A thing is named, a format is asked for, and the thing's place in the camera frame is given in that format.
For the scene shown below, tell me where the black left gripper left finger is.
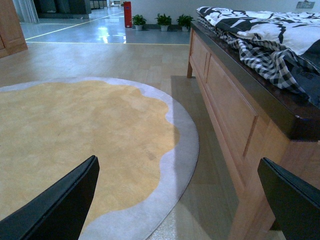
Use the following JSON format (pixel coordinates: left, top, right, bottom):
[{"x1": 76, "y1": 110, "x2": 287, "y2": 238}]
[{"x1": 0, "y1": 155, "x2": 100, "y2": 240}]

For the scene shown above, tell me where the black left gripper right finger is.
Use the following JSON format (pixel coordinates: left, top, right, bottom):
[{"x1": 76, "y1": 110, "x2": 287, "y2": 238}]
[{"x1": 257, "y1": 157, "x2": 320, "y2": 240}]

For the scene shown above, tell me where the round yellow and grey rug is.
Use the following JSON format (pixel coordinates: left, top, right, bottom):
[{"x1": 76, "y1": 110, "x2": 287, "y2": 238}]
[{"x1": 0, "y1": 77, "x2": 199, "y2": 240}]

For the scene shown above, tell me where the black and white checkered blanket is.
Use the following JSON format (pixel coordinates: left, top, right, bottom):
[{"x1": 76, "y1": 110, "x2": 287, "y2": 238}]
[{"x1": 197, "y1": 17, "x2": 320, "y2": 106}]

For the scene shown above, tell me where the black and white floral duvet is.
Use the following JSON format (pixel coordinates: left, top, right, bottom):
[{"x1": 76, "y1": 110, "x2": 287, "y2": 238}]
[{"x1": 196, "y1": 6, "x2": 320, "y2": 56}]

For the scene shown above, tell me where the wooden cabinet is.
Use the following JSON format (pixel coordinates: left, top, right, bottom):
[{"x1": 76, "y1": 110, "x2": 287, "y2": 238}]
[{"x1": 0, "y1": 0, "x2": 28, "y2": 58}]

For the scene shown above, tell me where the left potted green plant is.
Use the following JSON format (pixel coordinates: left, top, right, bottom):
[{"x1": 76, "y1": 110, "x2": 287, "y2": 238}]
[{"x1": 132, "y1": 14, "x2": 147, "y2": 31}]

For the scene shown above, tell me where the potted green plant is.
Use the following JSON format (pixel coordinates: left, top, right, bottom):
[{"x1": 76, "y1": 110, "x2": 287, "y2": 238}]
[
  {"x1": 132, "y1": 14, "x2": 147, "y2": 31},
  {"x1": 176, "y1": 14, "x2": 194, "y2": 32},
  {"x1": 155, "y1": 13, "x2": 172, "y2": 32}
]

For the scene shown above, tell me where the right potted green plant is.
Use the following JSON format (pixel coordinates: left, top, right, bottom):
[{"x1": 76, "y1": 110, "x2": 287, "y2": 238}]
[{"x1": 176, "y1": 14, "x2": 194, "y2": 32}]

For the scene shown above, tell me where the middle potted green plant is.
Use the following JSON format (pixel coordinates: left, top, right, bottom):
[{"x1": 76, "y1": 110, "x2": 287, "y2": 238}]
[{"x1": 155, "y1": 13, "x2": 172, "y2": 32}]

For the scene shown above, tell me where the red fire extinguisher cabinet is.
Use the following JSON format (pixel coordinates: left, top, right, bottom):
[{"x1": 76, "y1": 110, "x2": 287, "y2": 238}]
[{"x1": 123, "y1": 1, "x2": 132, "y2": 28}]

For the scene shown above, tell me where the wooden bed frame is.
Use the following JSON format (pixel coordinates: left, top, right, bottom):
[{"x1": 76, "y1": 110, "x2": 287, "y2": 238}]
[{"x1": 187, "y1": 23, "x2": 320, "y2": 240}]

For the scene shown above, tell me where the wall power socket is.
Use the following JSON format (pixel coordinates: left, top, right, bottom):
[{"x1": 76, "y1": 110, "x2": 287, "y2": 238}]
[{"x1": 296, "y1": 0, "x2": 315, "y2": 9}]

